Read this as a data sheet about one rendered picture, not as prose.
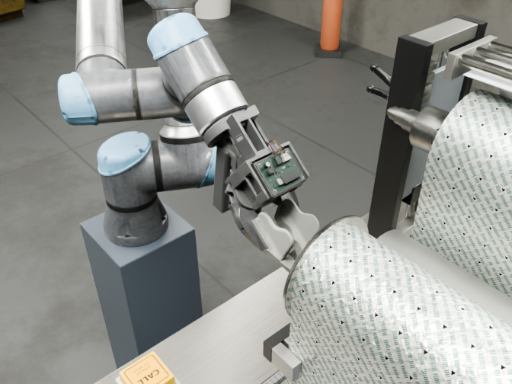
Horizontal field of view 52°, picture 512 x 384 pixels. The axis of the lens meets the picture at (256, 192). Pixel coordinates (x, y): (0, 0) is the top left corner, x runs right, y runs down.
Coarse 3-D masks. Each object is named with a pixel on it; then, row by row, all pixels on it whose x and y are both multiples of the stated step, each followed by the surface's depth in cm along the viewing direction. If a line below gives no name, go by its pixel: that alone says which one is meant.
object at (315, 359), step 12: (300, 336) 63; (300, 348) 64; (312, 348) 62; (312, 360) 63; (324, 360) 61; (336, 360) 59; (312, 372) 64; (324, 372) 62; (336, 372) 60; (348, 372) 58
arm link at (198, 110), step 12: (216, 84) 65; (228, 84) 66; (204, 96) 65; (216, 96) 65; (228, 96) 65; (240, 96) 66; (192, 108) 66; (204, 108) 65; (216, 108) 64; (228, 108) 64; (240, 108) 66; (192, 120) 67; (204, 120) 65; (216, 120) 65; (204, 132) 67
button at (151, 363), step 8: (152, 352) 94; (144, 360) 92; (152, 360) 92; (160, 360) 92; (128, 368) 91; (136, 368) 91; (144, 368) 91; (152, 368) 91; (160, 368) 91; (120, 376) 90; (128, 376) 89; (136, 376) 89; (144, 376) 89; (152, 376) 89; (160, 376) 89; (168, 376) 89
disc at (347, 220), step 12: (348, 216) 62; (324, 228) 59; (336, 228) 61; (360, 228) 65; (312, 240) 59; (300, 252) 59; (300, 264) 59; (288, 276) 59; (288, 288) 60; (288, 300) 61; (288, 312) 62
